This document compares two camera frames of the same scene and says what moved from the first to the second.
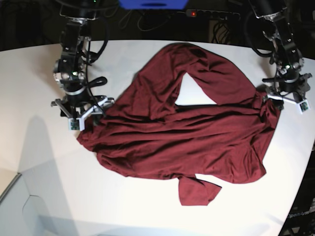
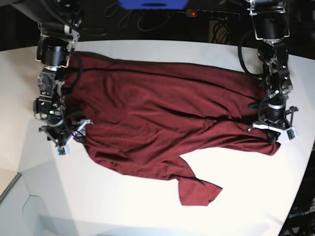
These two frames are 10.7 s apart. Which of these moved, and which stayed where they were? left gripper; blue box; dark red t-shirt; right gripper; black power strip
Moved: left gripper; dark red t-shirt; right gripper
Stayed: blue box; black power strip
